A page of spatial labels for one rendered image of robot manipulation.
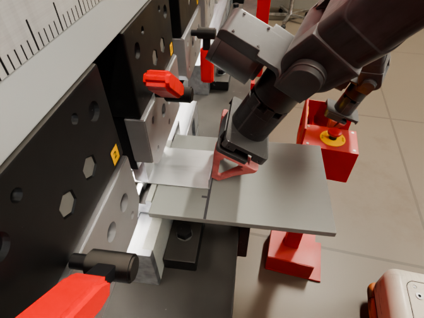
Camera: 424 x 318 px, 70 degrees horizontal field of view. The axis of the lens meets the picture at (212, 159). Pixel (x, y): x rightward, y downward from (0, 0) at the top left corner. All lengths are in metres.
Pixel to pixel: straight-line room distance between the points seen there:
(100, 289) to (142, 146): 0.19
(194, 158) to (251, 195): 0.12
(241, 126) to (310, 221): 0.16
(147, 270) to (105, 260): 0.29
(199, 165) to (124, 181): 0.24
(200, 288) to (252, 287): 0.97
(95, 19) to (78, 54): 0.03
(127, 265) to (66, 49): 0.13
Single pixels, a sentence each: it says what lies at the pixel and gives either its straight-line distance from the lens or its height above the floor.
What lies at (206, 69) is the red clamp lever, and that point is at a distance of 0.55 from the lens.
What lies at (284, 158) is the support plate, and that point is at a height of 1.00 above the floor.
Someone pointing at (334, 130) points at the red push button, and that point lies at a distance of 0.94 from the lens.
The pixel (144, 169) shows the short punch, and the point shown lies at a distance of 0.44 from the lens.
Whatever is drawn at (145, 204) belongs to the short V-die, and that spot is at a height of 0.99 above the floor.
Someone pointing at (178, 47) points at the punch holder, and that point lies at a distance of 0.49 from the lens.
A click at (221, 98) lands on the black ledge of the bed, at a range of 0.89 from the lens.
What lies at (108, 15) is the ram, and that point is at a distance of 0.25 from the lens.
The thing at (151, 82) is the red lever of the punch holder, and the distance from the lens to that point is 0.26.
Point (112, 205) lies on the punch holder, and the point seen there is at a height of 1.16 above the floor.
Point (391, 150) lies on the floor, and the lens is 2.32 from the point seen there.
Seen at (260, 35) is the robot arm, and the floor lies 1.23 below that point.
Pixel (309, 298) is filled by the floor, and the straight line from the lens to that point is 1.51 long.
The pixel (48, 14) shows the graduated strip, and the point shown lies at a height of 1.30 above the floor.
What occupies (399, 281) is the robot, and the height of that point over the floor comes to 0.28.
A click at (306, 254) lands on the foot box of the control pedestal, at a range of 1.46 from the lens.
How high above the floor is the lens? 1.36
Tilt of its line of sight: 44 degrees down
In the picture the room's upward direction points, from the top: 1 degrees counter-clockwise
